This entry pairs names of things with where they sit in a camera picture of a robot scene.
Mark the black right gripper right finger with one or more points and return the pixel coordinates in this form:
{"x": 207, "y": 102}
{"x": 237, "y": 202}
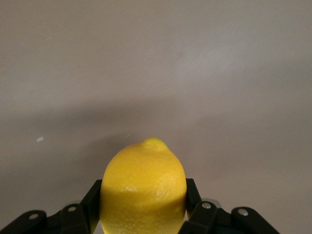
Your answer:
{"x": 214, "y": 217}

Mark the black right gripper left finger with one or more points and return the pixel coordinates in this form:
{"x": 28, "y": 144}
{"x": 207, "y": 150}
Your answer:
{"x": 73, "y": 217}

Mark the yellow lemon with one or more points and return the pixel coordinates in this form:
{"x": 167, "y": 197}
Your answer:
{"x": 143, "y": 187}

